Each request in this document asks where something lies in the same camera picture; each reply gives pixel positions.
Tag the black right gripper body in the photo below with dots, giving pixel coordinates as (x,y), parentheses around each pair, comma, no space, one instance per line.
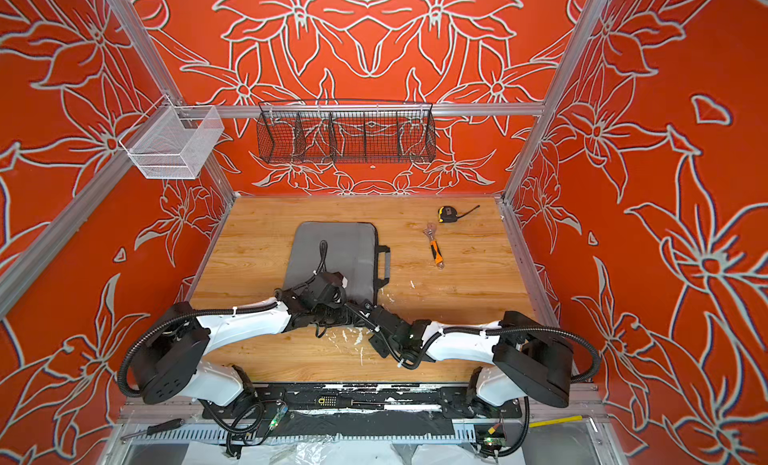
(384,331)

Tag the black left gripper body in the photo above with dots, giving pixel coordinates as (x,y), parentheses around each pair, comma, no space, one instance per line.
(337,315)

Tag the grey zippered laptop bag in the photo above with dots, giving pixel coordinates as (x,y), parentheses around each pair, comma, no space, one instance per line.
(353,250)

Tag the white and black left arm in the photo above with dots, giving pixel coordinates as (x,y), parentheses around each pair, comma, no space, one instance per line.
(168,359)

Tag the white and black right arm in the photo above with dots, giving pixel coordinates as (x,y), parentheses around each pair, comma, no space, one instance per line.
(522,357)

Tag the orange black adjustable wrench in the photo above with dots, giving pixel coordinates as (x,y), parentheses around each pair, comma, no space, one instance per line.
(430,232)

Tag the yellow black tape measure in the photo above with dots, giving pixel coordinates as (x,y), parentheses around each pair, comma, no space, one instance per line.
(449,214)

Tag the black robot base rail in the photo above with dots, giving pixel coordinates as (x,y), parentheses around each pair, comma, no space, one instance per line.
(445,400)

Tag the grey slotted cable duct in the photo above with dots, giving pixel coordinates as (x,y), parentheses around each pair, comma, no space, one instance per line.
(394,427)

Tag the black wire wall basket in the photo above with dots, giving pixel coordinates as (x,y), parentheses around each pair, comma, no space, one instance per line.
(356,132)

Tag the white wire mesh basket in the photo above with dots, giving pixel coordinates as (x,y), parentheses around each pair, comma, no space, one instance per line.
(174,143)

